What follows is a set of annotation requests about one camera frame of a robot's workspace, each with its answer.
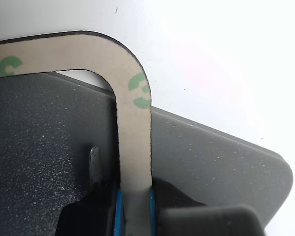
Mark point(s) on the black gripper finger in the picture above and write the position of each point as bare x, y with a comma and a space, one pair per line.
186, 218
93, 216

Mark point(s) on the beige rectangular frame green print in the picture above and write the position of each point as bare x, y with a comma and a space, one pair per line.
135, 137

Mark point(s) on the dark grey textured plate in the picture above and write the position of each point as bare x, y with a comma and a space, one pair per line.
39, 147

